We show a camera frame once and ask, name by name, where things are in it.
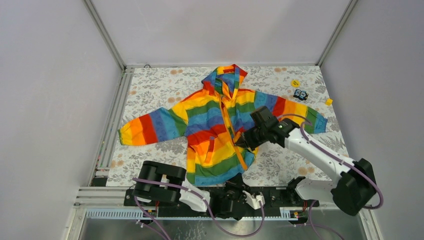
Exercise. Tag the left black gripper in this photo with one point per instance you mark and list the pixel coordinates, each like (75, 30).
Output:
(236, 183)

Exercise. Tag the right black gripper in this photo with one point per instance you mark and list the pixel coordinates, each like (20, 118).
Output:
(241, 141)

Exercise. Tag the rainbow striped hooded jacket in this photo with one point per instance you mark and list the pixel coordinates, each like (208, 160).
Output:
(212, 119)

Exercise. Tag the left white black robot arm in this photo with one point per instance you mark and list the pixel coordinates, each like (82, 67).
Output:
(165, 183)

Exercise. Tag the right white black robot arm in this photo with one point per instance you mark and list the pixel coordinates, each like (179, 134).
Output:
(352, 184)

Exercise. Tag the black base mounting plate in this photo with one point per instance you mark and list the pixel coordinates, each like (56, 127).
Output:
(275, 197)

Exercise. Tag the small black printed card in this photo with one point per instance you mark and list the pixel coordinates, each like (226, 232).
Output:
(301, 95)

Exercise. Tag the yellow round token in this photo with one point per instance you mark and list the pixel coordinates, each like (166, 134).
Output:
(295, 83)

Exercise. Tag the small yellow cube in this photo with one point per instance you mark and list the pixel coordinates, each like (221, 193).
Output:
(329, 102)

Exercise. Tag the floral patterned table mat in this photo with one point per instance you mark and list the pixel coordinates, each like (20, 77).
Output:
(153, 88)

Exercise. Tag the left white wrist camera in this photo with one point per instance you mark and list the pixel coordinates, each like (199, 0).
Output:
(256, 201)

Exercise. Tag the perforated aluminium rail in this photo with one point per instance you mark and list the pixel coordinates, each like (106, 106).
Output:
(137, 214)

